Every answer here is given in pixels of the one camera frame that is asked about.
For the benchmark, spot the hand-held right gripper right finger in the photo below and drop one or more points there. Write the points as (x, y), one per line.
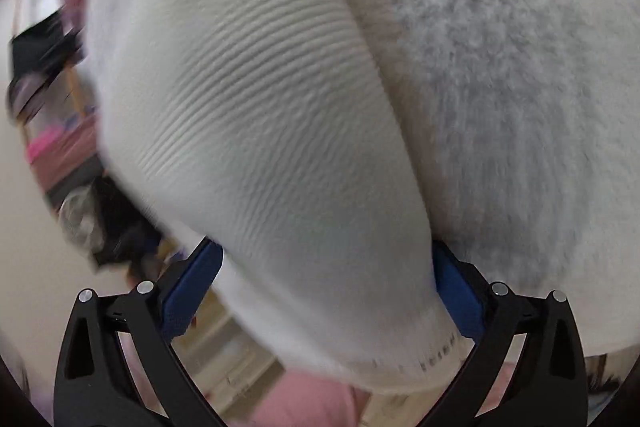
(457, 292)

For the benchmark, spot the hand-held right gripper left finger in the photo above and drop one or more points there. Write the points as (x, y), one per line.
(192, 287)

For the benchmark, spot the white snap-button jacket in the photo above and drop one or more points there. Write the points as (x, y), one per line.
(300, 107)

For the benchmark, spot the dark grey cloth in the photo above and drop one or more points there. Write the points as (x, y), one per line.
(125, 222)

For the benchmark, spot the person's pink padded clothing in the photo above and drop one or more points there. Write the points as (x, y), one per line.
(310, 402)

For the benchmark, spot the pink towel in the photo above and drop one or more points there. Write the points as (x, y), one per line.
(60, 147)

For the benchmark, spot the black hoodie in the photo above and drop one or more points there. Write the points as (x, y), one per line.
(40, 47)

